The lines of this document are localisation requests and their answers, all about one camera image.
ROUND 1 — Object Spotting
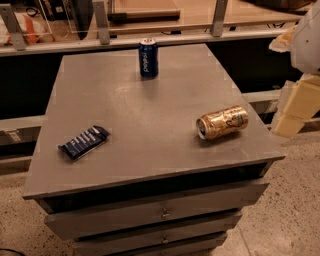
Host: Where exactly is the orange white bag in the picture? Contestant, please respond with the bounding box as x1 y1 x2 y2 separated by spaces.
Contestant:
0 13 55 45

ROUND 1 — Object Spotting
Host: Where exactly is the grey drawer cabinet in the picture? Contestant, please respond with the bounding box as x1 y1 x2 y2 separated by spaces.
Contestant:
22 43 287 256

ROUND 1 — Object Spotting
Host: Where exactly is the orange soda can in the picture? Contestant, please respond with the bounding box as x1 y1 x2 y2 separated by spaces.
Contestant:
196 105 249 140

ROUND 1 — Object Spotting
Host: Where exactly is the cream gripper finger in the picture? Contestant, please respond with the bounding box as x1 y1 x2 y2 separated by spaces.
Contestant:
269 25 297 53
271 75 320 138

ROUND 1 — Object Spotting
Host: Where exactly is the bottom grey drawer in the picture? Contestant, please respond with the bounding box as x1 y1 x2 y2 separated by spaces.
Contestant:
109 232 228 256

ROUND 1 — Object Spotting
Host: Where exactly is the grey drawer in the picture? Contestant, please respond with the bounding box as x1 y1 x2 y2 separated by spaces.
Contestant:
45 179 268 240
109 232 228 256
74 211 242 256

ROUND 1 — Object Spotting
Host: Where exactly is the middle grey drawer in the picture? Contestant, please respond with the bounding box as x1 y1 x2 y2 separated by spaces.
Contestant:
74 211 242 256

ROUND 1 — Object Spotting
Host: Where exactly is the grey metal railing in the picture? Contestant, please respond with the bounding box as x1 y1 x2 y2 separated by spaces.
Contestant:
0 0 320 57

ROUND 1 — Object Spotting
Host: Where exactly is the top grey drawer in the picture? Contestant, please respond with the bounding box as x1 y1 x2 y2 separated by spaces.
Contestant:
45 179 268 240

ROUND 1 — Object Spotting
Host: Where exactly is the blue snack bag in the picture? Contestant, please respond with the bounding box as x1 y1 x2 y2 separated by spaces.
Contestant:
58 125 110 161

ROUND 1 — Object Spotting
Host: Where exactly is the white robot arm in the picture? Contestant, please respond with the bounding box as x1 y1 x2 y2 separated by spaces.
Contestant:
269 0 320 138

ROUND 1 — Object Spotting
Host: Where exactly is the blue pepsi can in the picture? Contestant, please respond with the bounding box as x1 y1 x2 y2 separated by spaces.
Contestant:
138 38 158 78

